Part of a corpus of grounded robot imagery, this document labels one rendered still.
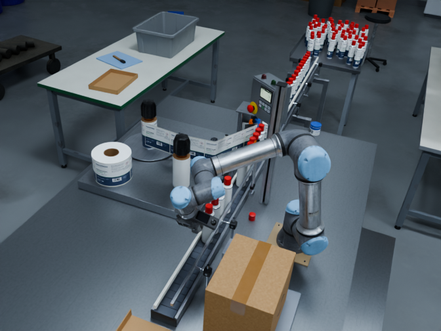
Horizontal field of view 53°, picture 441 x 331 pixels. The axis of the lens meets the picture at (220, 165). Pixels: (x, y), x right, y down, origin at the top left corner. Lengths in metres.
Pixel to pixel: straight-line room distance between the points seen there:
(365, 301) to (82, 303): 1.15
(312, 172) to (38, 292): 1.18
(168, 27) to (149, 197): 2.62
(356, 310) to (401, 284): 1.40
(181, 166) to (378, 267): 1.03
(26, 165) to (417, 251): 3.24
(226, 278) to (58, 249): 0.87
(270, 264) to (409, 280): 1.89
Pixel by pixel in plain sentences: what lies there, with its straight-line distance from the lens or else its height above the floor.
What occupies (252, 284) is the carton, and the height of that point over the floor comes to 1.12.
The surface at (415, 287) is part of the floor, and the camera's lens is 3.38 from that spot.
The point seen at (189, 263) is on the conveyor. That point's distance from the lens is 1.95.
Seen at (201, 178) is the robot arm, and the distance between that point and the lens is 1.63.
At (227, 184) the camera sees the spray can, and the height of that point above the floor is 1.06.
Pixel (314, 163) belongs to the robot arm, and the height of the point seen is 1.44.
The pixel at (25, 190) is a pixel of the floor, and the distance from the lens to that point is 3.93.
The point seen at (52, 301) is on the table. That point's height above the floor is 0.83.
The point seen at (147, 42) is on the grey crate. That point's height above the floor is 0.91.
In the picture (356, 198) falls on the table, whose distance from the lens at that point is 2.53.
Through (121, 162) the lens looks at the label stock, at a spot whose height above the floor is 1.02.
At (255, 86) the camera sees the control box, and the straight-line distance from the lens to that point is 2.12.
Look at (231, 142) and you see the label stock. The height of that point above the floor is 1.01.
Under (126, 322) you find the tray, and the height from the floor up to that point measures 0.84.
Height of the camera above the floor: 2.32
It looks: 35 degrees down
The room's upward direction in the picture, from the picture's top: 4 degrees clockwise
